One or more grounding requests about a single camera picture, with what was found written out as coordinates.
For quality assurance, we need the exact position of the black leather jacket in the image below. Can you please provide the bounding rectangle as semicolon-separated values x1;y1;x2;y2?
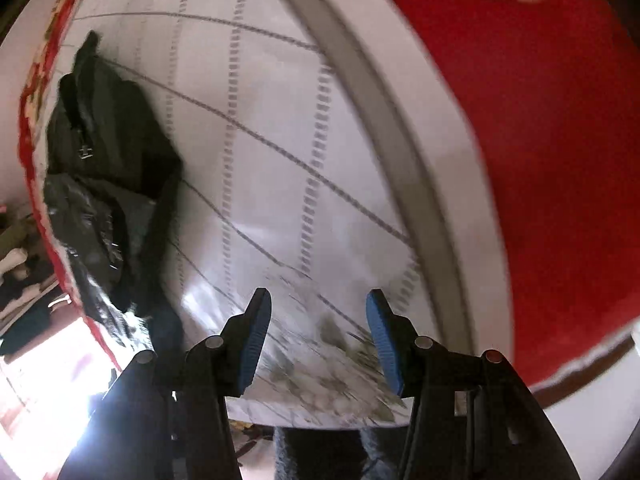
43;32;183;359

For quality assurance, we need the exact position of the clothes rack with garments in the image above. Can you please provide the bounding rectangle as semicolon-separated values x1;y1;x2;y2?
1;205;78;362

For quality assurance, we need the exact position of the red floral blanket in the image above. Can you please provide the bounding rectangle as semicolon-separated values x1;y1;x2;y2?
16;0;640;409

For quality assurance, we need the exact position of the dark fuzzy robe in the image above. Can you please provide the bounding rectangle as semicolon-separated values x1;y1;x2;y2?
273;427;408;480

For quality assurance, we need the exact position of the white diamond-pattern scarf cloth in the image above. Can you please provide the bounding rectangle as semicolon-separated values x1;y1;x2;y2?
34;0;514;429

